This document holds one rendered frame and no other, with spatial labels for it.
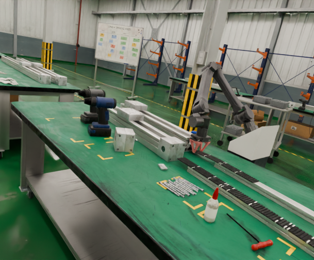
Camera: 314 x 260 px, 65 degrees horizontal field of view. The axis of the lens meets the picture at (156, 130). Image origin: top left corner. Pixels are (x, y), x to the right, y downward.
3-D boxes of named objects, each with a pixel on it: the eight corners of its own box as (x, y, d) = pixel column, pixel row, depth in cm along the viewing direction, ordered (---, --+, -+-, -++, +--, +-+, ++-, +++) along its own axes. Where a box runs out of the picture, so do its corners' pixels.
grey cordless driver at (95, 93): (103, 123, 163) (106, 91, 157) (74, 125, 149) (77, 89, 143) (97, 120, 168) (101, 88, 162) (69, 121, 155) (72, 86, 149)
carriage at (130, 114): (143, 124, 156) (144, 114, 154) (127, 125, 149) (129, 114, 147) (130, 117, 168) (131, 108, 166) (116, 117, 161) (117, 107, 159)
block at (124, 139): (137, 152, 124) (140, 135, 122) (114, 151, 121) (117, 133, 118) (134, 145, 134) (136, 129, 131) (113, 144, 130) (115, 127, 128)
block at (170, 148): (185, 159, 127) (189, 142, 125) (167, 162, 120) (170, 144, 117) (175, 152, 134) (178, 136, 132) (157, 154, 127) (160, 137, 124)
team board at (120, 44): (86, 90, 725) (93, 20, 672) (97, 90, 769) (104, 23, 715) (128, 102, 664) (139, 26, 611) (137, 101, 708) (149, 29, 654)
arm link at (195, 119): (207, 102, 132) (195, 109, 138) (192, 101, 124) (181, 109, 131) (214, 122, 129) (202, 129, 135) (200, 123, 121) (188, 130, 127)
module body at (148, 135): (171, 152, 133) (174, 138, 130) (157, 154, 127) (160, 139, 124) (109, 113, 193) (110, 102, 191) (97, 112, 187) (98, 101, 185)
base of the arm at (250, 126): (265, 130, 156) (249, 137, 165) (260, 118, 158) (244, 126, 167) (258, 131, 150) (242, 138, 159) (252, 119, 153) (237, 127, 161)
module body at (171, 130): (196, 150, 144) (199, 136, 142) (183, 151, 138) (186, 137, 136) (129, 113, 204) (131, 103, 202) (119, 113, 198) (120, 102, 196)
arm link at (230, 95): (219, 58, 162) (209, 67, 169) (210, 61, 152) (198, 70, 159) (255, 116, 159) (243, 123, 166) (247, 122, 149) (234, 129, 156)
